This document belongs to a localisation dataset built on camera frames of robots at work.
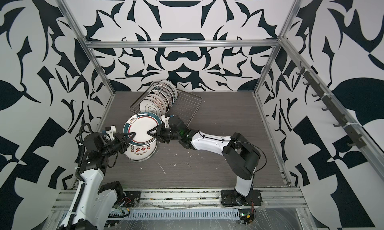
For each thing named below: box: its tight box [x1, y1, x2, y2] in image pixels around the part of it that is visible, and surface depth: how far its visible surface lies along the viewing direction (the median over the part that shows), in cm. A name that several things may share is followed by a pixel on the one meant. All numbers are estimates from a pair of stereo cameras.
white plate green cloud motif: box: [139, 99, 162, 117], surface depth 98 cm
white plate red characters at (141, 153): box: [124, 139, 158, 162], surface depth 89 cm
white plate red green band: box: [123, 112, 163, 146], surface depth 81 cm
